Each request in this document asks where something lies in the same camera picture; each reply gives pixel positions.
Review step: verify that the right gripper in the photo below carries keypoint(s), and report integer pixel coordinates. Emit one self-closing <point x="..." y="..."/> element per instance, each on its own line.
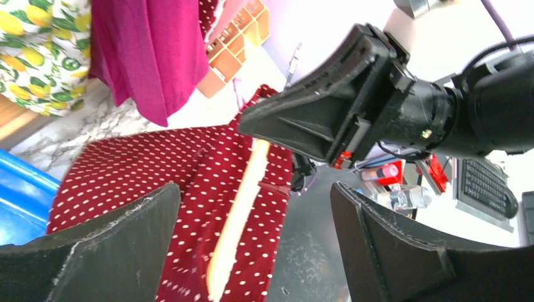
<point x="362" y="95"/>

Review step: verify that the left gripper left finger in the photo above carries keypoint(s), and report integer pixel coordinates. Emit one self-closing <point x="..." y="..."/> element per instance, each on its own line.
<point x="118" y="256"/>

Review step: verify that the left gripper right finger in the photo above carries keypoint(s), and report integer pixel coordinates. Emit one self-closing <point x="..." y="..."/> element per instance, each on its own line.
<point x="389" y="257"/>

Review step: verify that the dark red polka-dot skirt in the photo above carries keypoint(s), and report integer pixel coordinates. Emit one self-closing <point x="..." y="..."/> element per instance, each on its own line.
<point x="207" y="163"/>

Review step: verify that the orange wavy hanger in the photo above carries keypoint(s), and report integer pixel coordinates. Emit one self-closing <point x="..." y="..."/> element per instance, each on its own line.
<point x="224" y="254"/>

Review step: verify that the lemon print skirt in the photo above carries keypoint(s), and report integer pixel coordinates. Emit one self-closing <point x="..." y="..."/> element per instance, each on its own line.
<point x="45" y="54"/>

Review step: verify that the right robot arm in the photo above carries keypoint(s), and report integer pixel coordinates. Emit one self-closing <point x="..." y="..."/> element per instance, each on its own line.
<point x="493" y="106"/>

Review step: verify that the magenta pleated skirt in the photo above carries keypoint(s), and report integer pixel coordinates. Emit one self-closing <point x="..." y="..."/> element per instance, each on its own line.
<point x="149" y="51"/>

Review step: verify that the clear water bottle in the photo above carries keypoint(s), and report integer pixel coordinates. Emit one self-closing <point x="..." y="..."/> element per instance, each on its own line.
<point x="405" y="198"/>

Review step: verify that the peach plastic organizer basket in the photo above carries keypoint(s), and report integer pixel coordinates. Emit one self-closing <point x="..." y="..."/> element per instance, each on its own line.
<point x="226" y="55"/>

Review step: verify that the blue plastic bin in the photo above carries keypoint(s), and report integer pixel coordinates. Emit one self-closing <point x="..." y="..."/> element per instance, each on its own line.
<point x="26" y="199"/>

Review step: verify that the black keyboard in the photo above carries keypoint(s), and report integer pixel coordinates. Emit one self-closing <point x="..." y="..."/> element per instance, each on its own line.
<point x="481" y="189"/>

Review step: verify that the pink clipboard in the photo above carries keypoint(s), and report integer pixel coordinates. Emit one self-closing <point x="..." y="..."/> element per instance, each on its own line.
<point x="231" y="9"/>

